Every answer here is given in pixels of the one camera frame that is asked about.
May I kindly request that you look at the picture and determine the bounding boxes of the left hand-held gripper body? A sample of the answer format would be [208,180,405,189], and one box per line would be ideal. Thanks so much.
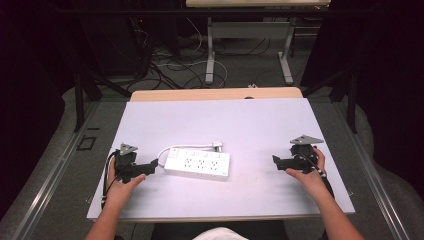
[114,143,150,185]

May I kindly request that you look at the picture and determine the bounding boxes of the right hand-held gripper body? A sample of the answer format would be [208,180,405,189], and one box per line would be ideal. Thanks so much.
[289,134,325,175]

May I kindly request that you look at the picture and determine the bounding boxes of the white power strip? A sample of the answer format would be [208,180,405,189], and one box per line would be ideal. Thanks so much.
[163,147,231,182]

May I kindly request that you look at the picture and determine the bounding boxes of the person's right hand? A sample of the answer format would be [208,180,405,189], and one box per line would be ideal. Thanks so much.
[285,147,330,198]

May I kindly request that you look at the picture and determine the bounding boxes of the person's left hand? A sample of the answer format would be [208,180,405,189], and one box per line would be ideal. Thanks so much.
[105,157,147,210]

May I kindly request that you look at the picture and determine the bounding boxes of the floor socket hatch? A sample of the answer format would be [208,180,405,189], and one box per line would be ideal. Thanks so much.
[76,135,98,152]

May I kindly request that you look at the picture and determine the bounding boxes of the white board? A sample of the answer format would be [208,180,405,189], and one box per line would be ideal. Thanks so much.
[86,97,356,223]

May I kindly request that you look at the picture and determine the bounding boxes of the person's dark pants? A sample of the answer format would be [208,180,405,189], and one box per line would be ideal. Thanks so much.
[150,219,290,240]

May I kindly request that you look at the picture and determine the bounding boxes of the black metal stand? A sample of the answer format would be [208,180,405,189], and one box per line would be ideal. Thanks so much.
[73,64,133,133]
[300,64,360,135]

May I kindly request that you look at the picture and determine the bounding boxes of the wooden table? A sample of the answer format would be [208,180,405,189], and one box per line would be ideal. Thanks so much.
[129,86,305,103]

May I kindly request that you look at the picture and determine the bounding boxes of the person's white shirt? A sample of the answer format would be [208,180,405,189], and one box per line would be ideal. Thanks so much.
[192,226,250,240]

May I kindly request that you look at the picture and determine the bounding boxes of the dark computer tower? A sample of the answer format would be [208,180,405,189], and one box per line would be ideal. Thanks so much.
[79,14,153,78]

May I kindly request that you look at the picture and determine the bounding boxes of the white desk with metal legs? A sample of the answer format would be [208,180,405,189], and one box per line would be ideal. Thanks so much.
[185,0,332,86]

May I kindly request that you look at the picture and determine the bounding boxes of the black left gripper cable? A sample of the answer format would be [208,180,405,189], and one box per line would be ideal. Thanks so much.
[101,150,120,210]

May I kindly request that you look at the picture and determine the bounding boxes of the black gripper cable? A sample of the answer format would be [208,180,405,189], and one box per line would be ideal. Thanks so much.
[101,150,120,210]
[298,152,335,200]

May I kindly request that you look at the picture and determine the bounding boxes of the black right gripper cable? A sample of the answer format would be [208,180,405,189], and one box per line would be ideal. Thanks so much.
[298,152,335,200]

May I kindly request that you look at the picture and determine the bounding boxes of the white power strip cable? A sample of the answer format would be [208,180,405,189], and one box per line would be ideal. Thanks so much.
[156,140,224,168]

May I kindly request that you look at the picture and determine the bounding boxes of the tangle of floor cables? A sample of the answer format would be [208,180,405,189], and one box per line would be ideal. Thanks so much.
[131,18,273,92]

